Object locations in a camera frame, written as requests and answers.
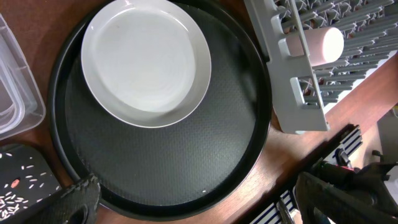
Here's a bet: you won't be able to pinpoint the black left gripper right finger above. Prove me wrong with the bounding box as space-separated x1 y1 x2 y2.
295 172 397 224

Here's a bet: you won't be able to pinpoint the black rectangular tray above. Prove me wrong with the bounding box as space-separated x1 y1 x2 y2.
1 144 62 223

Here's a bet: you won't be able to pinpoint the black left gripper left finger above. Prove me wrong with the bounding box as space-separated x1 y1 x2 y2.
2 174 101 224

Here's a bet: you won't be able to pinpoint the grey plate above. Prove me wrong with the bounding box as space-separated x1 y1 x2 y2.
80 0 211 128

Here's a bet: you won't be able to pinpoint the black round tray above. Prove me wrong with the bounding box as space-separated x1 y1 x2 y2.
47 1 272 221

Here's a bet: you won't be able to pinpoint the grey dishwasher rack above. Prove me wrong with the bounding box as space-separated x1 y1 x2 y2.
245 0 397 134

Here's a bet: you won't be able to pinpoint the pink cup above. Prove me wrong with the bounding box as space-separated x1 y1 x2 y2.
285 27 345 67

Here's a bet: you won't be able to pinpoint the clear plastic waste bin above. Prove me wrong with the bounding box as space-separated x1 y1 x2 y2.
1 17 46 140

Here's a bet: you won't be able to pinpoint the food scraps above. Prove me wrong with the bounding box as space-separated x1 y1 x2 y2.
1 152 50 221

